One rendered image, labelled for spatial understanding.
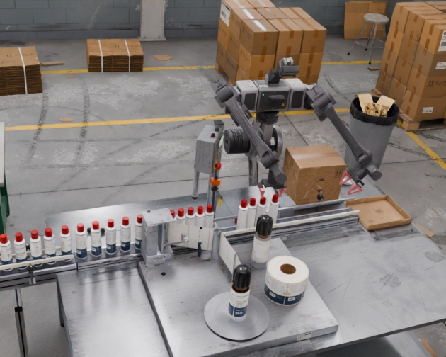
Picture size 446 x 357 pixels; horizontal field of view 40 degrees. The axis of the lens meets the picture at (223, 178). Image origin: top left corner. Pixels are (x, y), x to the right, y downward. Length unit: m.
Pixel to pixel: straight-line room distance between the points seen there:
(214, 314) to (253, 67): 3.94
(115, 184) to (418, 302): 2.91
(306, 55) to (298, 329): 4.16
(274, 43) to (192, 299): 3.92
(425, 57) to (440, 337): 3.15
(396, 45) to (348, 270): 4.03
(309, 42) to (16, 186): 3.28
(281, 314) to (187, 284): 0.48
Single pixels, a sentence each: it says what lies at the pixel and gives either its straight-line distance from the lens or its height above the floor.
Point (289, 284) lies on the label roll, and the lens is 2.93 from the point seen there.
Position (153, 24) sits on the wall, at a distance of 8.39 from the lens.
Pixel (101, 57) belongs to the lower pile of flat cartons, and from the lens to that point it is 7.30.
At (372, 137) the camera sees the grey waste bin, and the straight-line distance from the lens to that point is 5.68.
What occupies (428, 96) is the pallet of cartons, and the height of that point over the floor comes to 0.42.
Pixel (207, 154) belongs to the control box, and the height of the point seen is 1.40.
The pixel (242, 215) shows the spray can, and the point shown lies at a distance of 3.32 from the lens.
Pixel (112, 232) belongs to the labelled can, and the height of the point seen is 1.03.
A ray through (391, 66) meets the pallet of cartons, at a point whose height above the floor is 0.49.
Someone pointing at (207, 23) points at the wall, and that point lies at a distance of 8.60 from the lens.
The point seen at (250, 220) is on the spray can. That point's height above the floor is 0.96.
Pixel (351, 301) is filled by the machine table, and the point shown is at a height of 0.83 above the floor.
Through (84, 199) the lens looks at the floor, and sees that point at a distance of 5.14.
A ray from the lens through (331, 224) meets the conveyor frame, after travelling 3.63.
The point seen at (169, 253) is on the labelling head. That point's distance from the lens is 3.14.
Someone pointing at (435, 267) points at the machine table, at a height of 0.83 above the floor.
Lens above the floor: 2.97
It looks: 33 degrees down
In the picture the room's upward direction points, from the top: 6 degrees clockwise
